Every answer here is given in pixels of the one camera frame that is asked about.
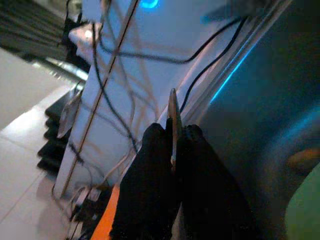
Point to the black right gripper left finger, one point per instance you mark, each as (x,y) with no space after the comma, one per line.
(147,195)

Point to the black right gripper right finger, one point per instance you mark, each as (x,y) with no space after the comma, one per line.
(210,200)

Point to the white paper chopstick band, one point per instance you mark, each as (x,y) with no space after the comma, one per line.
(173,158)

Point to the orange plate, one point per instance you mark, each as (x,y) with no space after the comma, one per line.
(106,220)

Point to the wooden chopstick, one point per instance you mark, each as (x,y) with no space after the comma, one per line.
(172,105)
(178,125)

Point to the green plate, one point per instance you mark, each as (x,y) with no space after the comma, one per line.
(305,212)

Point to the stainless steel sink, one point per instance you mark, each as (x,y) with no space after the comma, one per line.
(262,100)

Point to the black electronic device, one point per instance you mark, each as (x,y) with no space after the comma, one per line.
(30,30)

